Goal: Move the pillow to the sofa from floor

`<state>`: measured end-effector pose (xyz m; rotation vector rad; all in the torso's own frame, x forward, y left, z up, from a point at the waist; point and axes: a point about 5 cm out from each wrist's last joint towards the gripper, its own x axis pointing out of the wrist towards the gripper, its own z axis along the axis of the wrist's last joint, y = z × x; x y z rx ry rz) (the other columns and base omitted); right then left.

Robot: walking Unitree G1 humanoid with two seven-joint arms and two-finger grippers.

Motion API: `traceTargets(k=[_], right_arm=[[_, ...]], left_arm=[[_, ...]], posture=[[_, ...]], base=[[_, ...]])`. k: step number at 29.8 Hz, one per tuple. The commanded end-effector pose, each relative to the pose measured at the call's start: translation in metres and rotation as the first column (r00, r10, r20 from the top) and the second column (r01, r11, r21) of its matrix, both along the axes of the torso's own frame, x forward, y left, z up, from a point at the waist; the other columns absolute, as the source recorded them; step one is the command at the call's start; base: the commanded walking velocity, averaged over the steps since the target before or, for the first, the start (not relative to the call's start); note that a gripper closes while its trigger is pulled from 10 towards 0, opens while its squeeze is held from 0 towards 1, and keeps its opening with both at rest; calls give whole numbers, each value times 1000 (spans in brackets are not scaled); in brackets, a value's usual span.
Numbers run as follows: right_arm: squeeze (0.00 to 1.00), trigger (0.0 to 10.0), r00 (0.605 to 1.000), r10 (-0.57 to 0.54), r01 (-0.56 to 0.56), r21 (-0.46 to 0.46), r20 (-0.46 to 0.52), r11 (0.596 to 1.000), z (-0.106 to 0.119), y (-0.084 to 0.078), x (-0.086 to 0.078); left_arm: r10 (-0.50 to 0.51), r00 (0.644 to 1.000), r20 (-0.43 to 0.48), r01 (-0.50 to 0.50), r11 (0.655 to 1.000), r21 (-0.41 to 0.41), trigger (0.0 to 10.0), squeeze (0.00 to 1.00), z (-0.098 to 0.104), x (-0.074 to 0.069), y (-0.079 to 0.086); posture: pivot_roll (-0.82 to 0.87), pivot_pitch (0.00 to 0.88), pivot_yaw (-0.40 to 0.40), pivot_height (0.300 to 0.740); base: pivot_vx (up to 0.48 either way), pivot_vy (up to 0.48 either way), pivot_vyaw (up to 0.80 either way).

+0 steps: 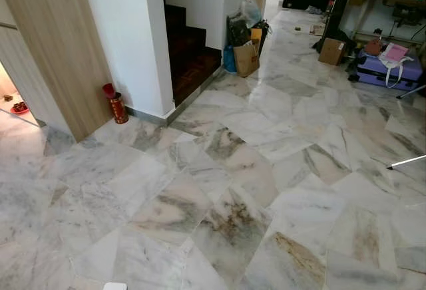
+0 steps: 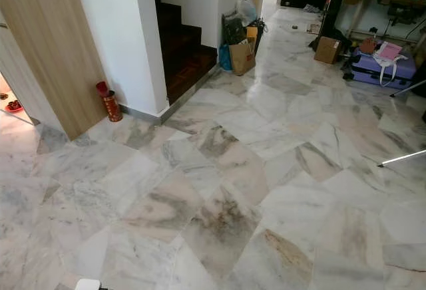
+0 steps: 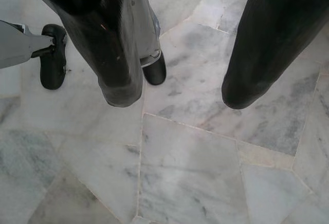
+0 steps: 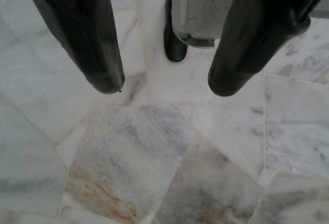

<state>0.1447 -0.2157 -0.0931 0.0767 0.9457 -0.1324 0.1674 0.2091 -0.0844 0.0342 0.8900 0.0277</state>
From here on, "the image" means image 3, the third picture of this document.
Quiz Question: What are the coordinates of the black robot foot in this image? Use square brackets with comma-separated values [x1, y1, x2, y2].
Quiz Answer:
[142, 50, 167, 86]
[40, 23, 68, 90]

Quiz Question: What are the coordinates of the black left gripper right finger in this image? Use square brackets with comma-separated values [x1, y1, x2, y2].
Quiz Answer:
[222, 0, 329, 110]

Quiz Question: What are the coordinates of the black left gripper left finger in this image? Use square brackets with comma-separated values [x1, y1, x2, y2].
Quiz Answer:
[28, 0, 144, 108]

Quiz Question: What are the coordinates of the grey robot right leg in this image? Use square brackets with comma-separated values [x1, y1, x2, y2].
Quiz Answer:
[0, 20, 56, 69]

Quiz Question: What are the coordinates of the black robot right foot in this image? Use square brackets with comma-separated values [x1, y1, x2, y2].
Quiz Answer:
[40, 23, 68, 90]

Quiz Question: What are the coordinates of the grey robot left leg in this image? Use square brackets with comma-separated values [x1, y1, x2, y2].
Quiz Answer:
[124, 0, 162, 68]

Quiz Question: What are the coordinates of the grey robot leg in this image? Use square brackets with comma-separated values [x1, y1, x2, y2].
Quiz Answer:
[0, 20, 56, 69]
[124, 0, 162, 68]

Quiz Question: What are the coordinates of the black robot left foot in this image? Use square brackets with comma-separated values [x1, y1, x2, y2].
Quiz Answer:
[142, 50, 167, 86]

